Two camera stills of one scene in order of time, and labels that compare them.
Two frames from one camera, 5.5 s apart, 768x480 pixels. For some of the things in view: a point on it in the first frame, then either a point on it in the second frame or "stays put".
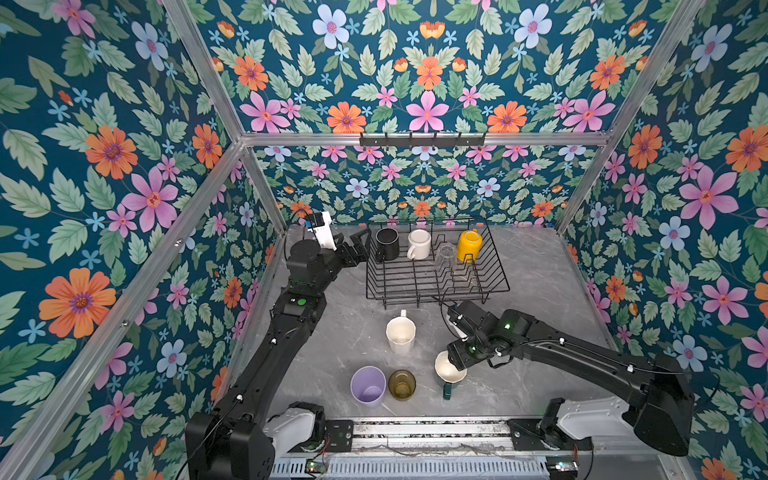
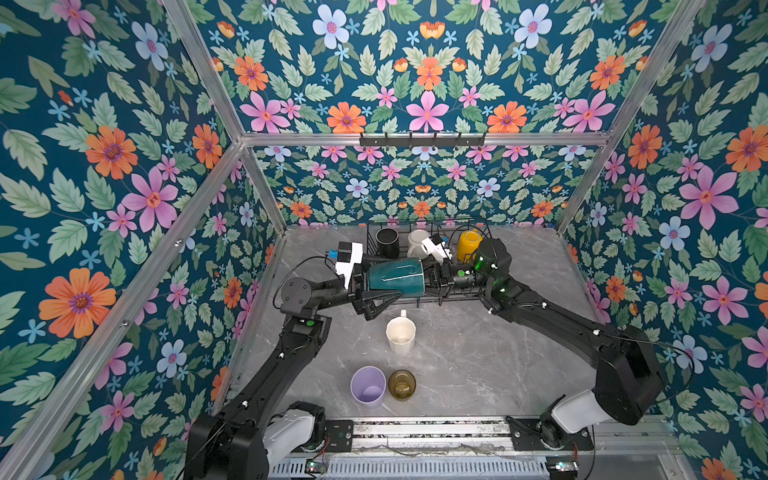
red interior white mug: (419, 241) stays put
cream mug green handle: (447, 373) to (404, 275)
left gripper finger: (362, 250) to (373, 301)
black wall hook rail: (422, 141) stays put
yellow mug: (469, 245) stays put
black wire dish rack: (429, 261) stays put
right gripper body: (467, 352) to (460, 278)
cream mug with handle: (401, 331) stays put
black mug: (387, 244) stays put
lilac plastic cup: (368, 385) stays put
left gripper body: (344, 258) to (354, 291)
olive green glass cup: (401, 385) stays put
